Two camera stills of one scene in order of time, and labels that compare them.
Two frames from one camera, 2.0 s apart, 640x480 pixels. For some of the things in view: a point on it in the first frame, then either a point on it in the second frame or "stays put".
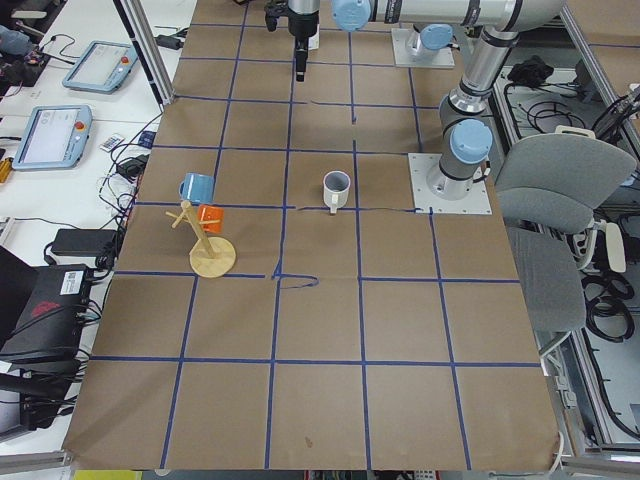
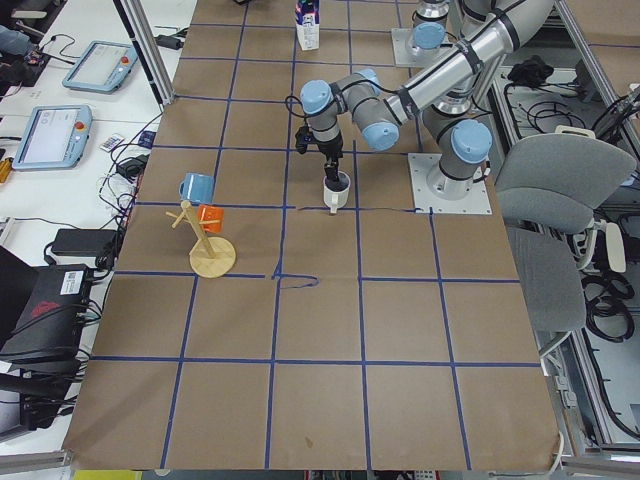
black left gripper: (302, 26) -> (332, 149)
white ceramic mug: (336, 184) stays put
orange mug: (208, 213) stays put
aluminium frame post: (149, 48) stays put
